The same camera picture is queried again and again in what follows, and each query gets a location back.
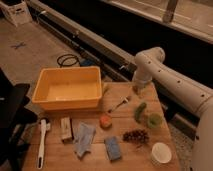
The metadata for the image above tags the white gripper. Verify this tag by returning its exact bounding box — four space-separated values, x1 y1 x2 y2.
132 70 152 95

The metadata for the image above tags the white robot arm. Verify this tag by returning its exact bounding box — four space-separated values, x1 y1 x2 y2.
132 47 213 171

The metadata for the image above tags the green plastic cup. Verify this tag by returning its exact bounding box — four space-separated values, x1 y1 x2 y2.
147 113 162 129

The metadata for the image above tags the green cucumber toy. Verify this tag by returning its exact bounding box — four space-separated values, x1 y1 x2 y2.
134 102 147 123

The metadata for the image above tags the orange peach toy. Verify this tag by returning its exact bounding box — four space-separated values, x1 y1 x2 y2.
99 114 112 129

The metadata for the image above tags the blue object on floor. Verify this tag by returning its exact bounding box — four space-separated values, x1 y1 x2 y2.
80 59 94 67

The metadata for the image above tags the purple grape bunch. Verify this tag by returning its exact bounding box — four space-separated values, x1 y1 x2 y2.
123 129 149 144

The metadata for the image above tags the blue sponge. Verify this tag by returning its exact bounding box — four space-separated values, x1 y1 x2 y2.
104 136 122 161

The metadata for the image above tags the white bowl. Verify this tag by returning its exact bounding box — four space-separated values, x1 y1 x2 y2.
151 142 172 164

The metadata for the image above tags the yellow plastic bin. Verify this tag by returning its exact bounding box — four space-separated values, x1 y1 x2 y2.
32 66 102 110

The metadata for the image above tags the blue grey cloth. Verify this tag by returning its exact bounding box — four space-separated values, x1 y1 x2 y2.
74 122 96 158

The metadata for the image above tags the small cardboard box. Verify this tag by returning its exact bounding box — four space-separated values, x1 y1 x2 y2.
61 117 72 141

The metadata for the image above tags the white dish brush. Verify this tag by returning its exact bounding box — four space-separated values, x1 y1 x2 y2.
37 119 47 169

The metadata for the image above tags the black chair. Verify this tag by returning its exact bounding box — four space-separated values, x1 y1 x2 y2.
0 68 38 171

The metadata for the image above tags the white storage box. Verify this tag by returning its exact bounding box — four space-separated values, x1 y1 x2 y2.
0 1 32 27

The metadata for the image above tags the black coiled cable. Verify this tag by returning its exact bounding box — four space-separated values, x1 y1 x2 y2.
56 53 81 68

